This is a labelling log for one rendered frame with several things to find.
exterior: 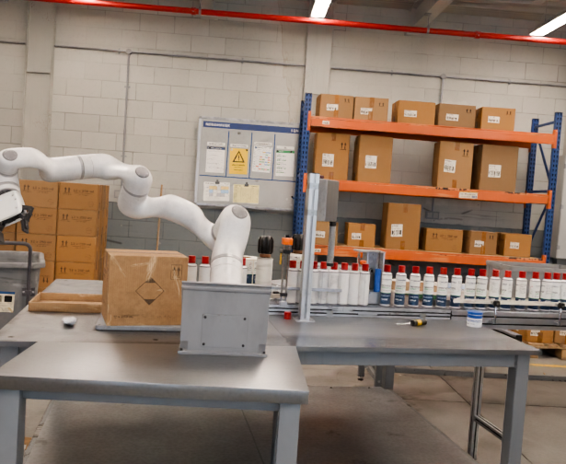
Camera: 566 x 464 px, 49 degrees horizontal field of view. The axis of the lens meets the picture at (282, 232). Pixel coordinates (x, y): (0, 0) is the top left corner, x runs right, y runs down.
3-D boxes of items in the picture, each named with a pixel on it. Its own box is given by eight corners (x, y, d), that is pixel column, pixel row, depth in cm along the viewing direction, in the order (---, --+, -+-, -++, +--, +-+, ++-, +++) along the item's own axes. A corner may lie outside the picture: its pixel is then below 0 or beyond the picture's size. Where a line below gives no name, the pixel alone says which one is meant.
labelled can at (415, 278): (415, 306, 313) (419, 265, 312) (420, 307, 308) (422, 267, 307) (406, 306, 312) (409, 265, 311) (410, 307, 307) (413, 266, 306)
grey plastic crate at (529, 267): (558, 293, 474) (560, 264, 473) (589, 302, 434) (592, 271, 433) (482, 289, 467) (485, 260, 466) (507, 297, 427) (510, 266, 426)
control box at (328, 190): (336, 221, 295) (340, 180, 294) (325, 221, 279) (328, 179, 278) (317, 219, 299) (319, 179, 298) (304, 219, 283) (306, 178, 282)
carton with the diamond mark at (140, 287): (173, 313, 268) (177, 250, 266) (184, 325, 245) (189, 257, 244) (100, 313, 257) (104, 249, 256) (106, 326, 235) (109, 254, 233)
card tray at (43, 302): (106, 302, 293) (107, 294, 292) (101, 313, 267) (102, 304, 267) (39, 300, 286) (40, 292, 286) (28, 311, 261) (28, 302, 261)
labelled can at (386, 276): (387, 305, 310) (390, 264, 309) (391, 307, 305) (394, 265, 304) (377, 305, 309) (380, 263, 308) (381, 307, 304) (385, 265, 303)
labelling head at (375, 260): (374, 299, 323) (378, 250, 321) (383, 304, 310) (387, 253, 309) (349, 298, 320) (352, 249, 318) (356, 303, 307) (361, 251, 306)
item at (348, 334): (399, 295, 400) (399, 291, 399) (541, 355, 253) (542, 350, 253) (56, 282, 356) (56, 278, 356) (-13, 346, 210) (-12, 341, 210)
